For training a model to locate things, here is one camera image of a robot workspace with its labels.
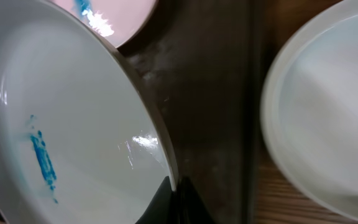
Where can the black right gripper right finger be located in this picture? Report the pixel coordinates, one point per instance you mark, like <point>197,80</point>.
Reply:
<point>191,209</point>

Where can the white plate with blue stain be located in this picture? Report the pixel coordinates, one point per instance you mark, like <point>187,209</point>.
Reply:
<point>118,21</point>

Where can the brown serving tray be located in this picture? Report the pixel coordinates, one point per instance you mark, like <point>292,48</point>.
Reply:
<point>198,59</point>

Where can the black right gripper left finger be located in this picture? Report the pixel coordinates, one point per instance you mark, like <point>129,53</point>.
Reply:
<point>162,209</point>

